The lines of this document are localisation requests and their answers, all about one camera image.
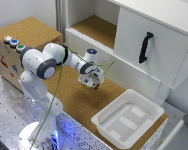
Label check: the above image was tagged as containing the red button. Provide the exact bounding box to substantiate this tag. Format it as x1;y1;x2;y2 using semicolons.
2;34;13;44

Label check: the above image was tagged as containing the black door handle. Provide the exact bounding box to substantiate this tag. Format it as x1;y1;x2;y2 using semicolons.
138;31;154;64

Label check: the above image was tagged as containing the wooden drawer box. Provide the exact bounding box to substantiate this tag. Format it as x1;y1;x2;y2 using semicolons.
0;16;65;92

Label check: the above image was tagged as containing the blue button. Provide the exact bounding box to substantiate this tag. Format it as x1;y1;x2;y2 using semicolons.
9;38;20;48

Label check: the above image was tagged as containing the white plastic box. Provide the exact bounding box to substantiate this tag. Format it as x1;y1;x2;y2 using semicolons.
90;88;165;150

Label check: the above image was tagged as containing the white sliding door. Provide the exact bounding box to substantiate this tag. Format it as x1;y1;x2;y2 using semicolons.
113;6;188;88

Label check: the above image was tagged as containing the white cabinet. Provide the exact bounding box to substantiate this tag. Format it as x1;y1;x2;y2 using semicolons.
64;0;188;107

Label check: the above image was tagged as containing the yellow block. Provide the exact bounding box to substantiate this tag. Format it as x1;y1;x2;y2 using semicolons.
82;83;91;90

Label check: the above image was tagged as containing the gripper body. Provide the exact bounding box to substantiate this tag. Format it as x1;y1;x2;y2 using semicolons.
77;65;105;90

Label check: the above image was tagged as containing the green button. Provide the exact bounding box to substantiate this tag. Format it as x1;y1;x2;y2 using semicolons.
15;43;27;53

